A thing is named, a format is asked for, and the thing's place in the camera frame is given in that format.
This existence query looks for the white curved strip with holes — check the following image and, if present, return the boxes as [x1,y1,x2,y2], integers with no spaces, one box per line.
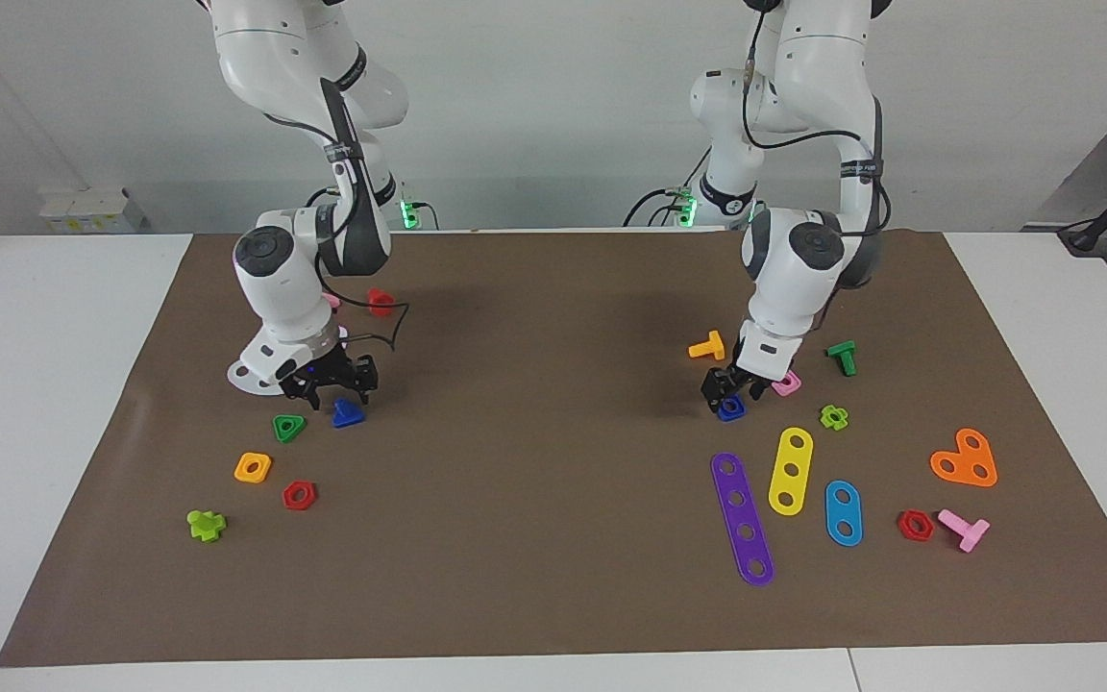
[227,327,350,396]

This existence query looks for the yellow three-hole plastic strip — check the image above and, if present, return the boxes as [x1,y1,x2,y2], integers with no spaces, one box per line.
[768,427,815,517]

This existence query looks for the purple four-hole plastic strip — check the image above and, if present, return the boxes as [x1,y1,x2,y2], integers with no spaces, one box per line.
[710,452,775,587]

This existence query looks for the blue two-hole plastic strip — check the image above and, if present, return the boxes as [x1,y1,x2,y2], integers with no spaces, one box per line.
[824,480,864,548]

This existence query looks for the brown table mat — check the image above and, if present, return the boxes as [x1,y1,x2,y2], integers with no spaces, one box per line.
[0,229,1107,669]

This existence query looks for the orange heart-shaped plastic plate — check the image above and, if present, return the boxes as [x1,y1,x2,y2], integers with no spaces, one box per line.
[929,428,998,488]

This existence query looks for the white box with yellow labels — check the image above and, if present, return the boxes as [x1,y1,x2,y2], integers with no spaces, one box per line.
[39,187,146,235]

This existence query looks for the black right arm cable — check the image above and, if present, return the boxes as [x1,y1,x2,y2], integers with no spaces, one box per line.
[265,113,410,352]

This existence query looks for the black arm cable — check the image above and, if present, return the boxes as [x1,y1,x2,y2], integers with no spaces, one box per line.
[742,0,893,236]
[265,113,410,352]

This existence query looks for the black base cables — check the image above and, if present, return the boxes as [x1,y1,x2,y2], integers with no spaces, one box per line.
[623,144,713,229]

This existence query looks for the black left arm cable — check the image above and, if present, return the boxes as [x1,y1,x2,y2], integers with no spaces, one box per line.
[742,0,893,236]

